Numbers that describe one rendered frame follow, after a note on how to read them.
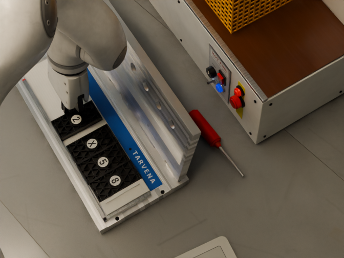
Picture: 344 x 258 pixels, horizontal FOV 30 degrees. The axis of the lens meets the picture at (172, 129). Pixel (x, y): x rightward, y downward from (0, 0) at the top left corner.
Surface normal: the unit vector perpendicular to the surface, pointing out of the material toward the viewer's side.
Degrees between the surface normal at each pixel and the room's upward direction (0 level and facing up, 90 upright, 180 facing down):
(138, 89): 76
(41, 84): 0
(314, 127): 0
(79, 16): 49
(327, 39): 0
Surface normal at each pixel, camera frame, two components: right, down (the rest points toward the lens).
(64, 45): -0.41, 0.73
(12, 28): 0.11, 0.20
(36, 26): 0.76, 0.31
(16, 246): -0.05, -0.44
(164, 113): -0.84, 0.36
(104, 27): 0.64, 0.23
